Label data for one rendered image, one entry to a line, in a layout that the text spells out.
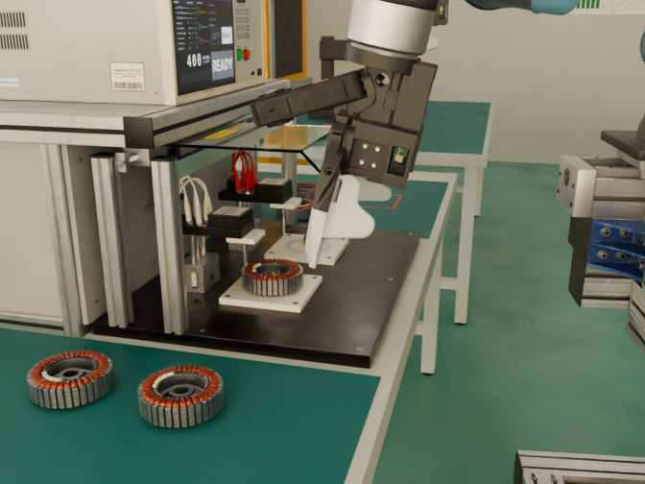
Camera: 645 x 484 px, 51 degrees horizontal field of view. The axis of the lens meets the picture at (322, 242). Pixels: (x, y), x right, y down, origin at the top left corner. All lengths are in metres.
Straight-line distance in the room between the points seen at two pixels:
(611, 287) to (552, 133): 5.16
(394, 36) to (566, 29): 5.84
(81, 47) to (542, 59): 5.50
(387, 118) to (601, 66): 5.86
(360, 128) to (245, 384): 0.49
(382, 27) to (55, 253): 0.71
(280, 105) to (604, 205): 0.81
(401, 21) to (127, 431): 0.60
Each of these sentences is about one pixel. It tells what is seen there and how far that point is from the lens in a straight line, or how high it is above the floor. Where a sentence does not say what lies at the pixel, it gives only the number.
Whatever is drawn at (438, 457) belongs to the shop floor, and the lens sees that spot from 2.14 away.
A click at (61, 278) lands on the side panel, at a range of 1.15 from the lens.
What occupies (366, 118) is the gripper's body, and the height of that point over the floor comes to 1.16.
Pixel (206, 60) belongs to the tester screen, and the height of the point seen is 1.18.
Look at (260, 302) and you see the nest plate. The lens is 1.17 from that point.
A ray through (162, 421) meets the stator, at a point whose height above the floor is 0.76.
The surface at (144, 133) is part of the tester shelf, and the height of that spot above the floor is 1.09.
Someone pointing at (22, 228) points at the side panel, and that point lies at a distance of 1.18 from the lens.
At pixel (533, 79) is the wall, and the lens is 6.43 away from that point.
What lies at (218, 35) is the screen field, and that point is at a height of 1.22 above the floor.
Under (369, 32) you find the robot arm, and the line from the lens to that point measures 0.61.
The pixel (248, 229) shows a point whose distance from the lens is 1.22.
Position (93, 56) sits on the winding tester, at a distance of 1.19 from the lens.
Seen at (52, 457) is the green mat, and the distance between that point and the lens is 0.90.
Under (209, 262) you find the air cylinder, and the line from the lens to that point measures 1.26.
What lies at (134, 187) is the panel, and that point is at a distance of 1.26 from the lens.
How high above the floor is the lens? 1.25
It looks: 18 degrees down
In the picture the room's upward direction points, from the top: straight up
